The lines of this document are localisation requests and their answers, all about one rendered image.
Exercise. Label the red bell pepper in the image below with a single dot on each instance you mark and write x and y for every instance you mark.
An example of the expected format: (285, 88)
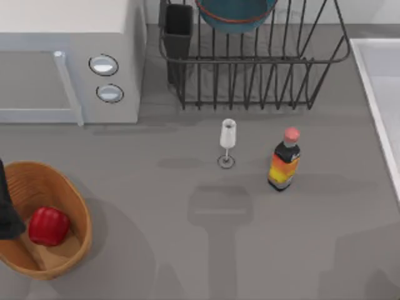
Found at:
(48, 225)

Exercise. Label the pale microwave oven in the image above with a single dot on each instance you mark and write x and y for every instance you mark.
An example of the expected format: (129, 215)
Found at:
(125, 47)

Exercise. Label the microwave oven door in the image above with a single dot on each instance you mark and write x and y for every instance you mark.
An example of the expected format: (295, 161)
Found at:
(28, 81)

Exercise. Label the wooden basket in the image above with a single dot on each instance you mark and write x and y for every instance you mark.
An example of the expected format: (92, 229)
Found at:
(62, 200)

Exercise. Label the round microwave knob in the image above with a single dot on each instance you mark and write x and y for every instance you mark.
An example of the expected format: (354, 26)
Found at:
(109, 93)
(103, 65)

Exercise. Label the blue bowl with orange rim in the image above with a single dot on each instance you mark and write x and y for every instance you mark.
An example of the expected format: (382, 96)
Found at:
(234, 17)

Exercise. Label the black cutlery holder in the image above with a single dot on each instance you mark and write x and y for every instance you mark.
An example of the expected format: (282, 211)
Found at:
(178, 37)

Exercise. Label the black orange bottle pink cap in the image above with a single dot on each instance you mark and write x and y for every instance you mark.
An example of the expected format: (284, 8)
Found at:
(283, 165)

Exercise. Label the white wine glass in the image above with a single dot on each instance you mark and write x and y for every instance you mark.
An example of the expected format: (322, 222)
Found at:
(227, 134)

